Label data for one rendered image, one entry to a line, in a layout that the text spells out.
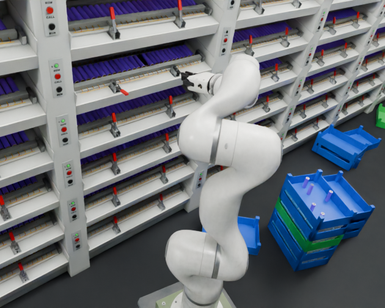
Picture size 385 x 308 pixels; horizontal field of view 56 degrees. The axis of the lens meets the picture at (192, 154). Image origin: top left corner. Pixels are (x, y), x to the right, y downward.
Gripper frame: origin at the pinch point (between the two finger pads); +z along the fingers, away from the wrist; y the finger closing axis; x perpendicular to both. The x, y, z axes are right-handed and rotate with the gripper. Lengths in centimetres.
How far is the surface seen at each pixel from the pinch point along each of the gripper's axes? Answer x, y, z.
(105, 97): -1.6, -31.6, 5.7
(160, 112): -17.4, -3.9, 13.8
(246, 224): -93, 39, 0
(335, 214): -70, 54, -41
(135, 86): -1.0, -18.8, 6.8
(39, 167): -21, -57, 10
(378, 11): 6, 159, 3
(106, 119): -13.9, -27.7, 15.9
